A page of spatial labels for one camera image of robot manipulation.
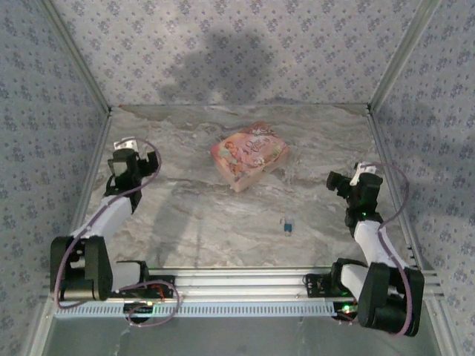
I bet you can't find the grey metal panel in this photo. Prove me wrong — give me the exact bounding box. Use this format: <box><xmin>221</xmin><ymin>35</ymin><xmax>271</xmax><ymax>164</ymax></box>
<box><xmin>27</xmin><ymin>317</ymin><xmax>457</xmax><ymax>356</ymax></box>

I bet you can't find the pink illustrated box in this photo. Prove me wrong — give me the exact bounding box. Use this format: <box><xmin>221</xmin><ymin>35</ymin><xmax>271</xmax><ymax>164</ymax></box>
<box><xmin>209</xmin><ymin>121</ymin><xmax>291</xmax><ymax>193</ymax></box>

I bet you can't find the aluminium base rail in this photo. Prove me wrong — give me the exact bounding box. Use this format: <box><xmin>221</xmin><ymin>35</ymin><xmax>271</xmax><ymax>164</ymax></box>
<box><xmin>39</xmin><ymin>271</ymin><xmax>445</xmax><ymax>302</ymax></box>

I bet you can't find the red wire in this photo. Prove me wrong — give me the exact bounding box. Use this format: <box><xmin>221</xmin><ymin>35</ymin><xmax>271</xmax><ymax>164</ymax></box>
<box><xmin>148</xmin><ymin>283</ymin><xmax>168</xmax><ymax>300</ymax></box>

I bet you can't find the aluminium side rail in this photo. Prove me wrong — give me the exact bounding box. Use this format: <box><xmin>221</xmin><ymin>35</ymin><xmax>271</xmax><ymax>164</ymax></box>
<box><xmin>57</xmin><ymin>109</ymin><xmax>114</xmax><ymax>274</ymax></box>
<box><xmin>365</xmin><ymin>105</ymin><xmax>435</xmax><ymax>274</ymax></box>

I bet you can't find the white slotted cable duct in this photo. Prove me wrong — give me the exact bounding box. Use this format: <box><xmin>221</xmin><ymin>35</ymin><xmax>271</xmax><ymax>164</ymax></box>
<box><xmin>53</xmin><ymin>300</ymin><xmax>359</xmax><ymax>319</ymax></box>

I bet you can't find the aluminium corner post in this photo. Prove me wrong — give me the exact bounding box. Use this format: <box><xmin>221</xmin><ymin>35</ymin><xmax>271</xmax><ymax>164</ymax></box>
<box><xmin>367</xmin><ymin>0</ymin><xmax>445</xmax><ymax>112</ymax></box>
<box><xmin>39</xmin><ymin>0</ymin><xmax>114</xmax><ymax>114</ymax></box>

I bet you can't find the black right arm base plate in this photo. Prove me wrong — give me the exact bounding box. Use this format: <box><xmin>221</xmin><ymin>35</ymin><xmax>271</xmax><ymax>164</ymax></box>
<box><xmin>304</xmin><ymin>273</ymin><xmax>357</xmax><ymax>299</ymax></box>

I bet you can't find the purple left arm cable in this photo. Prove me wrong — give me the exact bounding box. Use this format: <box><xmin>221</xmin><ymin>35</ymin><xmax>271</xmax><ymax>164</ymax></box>
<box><xmin>53</xmin><ymin>137</ymin><xmax>182</xmax><ymax>328</ymax></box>

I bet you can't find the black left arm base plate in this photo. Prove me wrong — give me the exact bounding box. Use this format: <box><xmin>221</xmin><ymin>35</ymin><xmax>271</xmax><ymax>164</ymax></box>
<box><xmin>111</xmin><ymin>273</ymin><xmax>176</xmax><ymax>299</ymax></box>

